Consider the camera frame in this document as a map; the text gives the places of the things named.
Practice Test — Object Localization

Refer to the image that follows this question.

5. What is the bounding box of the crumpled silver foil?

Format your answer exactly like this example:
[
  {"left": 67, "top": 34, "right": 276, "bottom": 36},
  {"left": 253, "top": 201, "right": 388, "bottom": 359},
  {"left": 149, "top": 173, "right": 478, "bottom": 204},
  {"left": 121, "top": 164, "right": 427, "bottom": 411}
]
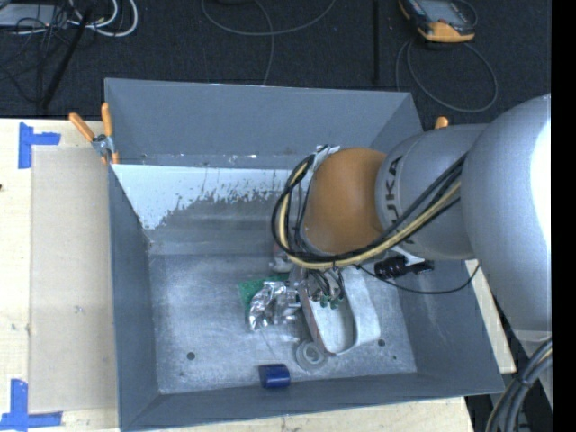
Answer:
[{"left": 246, "top": 280, "right": 302, "bottom": 333}]

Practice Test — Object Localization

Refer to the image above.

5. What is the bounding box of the blue block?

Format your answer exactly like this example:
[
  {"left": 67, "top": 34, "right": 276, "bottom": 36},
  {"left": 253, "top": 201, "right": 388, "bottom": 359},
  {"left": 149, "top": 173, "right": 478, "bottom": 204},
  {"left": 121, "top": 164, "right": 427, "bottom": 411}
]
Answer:
[{"left": 257, "top": 363, "right": 292, "bottom": 390}]

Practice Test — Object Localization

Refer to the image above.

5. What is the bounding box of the pale cardboard board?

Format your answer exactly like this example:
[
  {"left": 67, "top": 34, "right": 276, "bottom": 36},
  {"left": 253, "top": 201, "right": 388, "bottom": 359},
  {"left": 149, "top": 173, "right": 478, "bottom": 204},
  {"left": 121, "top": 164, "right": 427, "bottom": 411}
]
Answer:
[{"left": 27, "top": 145, "right": 119, "bottom": 416}]

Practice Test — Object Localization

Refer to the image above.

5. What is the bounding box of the green flat board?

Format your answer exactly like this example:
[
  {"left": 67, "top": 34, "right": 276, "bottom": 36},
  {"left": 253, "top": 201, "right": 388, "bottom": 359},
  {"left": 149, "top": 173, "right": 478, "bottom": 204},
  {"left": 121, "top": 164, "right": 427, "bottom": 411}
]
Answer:
[{"left": 238, "top": 274, "right": 289, "bottom": 315}]

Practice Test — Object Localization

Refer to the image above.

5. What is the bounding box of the grey metal bin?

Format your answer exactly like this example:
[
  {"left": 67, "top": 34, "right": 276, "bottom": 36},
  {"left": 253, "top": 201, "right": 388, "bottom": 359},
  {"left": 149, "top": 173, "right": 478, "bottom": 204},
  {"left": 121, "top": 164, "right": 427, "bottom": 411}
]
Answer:
[{"left": 103, "top": 77, "right": 506, "bottom": 432}]

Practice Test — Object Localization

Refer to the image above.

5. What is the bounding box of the black cylinder on white bracket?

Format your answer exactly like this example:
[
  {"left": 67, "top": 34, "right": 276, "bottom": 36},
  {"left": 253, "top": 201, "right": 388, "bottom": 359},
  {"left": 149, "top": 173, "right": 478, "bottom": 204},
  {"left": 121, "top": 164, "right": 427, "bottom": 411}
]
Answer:
[{"left": 373, "top": 250, "right": 436, "bottom": 281}]

